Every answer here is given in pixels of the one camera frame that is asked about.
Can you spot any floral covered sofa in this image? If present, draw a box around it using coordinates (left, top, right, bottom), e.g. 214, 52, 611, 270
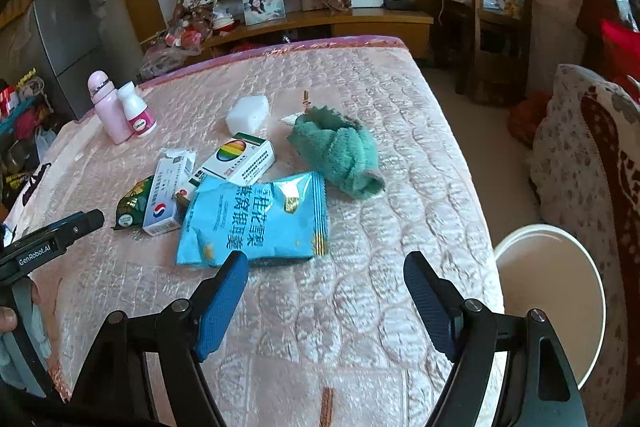
529, 64, 639, 426

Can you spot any rainbow medicine box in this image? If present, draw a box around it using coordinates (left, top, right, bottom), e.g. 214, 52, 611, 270
186, 132, 276, 190

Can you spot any clear plastic bag on cabinet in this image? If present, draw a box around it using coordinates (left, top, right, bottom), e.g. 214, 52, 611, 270
139, 41, 202, 81

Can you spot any pink thermos bottle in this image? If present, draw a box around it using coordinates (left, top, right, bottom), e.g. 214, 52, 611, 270
87, 70, 132, 145

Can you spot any white pill bottle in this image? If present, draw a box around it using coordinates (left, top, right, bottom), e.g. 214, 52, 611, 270
117, 81, 156, 136

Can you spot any cluttered shelf rack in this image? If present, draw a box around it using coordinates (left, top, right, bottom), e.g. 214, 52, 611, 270
1, 68, 53, 218

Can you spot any green towel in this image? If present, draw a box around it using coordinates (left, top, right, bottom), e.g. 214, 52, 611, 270
288, 106, 385, 200

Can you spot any white red medicine box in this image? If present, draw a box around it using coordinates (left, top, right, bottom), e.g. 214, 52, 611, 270
142, 148, 196, 236

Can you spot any wooden tv cabinet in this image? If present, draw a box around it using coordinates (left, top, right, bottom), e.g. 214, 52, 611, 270
139, 6, 435, 63

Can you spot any white sponge block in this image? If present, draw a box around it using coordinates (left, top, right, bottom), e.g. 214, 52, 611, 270
226, 95, 269, 135

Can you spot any blue snack packet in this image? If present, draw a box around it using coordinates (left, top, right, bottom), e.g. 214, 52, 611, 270
176, 171, 330, 267

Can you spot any grey refrigerator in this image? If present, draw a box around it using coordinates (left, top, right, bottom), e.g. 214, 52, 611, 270
26, 0, 110, 120

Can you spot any dark green snack packet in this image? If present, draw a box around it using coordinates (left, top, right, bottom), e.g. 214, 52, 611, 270
114, 176, 154, 230

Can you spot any white trash bin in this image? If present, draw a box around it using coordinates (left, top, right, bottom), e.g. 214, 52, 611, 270
495, 223, 606, 387

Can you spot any framed couple photo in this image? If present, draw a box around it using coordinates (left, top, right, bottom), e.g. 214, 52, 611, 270
243, 0, 286, 26

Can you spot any pink quilted table cover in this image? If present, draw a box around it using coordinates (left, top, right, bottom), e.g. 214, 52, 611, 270
6, 37, 503, 426

